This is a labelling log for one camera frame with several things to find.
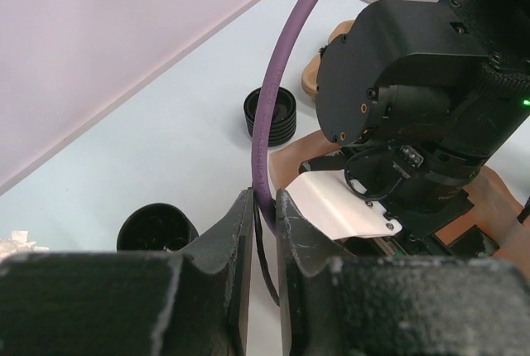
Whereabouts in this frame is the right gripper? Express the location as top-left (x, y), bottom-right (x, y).
top-left (300, 152), bottom-right (476, 255)

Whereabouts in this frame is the black smooth coffee cup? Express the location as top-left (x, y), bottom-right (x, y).
top-left (116, 203), bottom-right (199, 253)

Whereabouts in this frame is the black ribbed coffee cup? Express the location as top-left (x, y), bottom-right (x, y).
top-left (243, 87), bottom-right (297, 147)

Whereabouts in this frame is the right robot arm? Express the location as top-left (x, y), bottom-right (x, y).
top-left (308, 0), bottom-right (529, 257)

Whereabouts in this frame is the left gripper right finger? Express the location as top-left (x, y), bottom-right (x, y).
top-left (276, 191), bottom-right (529, 355)

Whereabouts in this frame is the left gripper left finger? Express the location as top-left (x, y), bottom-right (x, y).
top-left (1, 190), bottom-right (254, 355)

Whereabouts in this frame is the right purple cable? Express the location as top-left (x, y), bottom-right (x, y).
top-left (251, 0), bottom-right (353, 238)

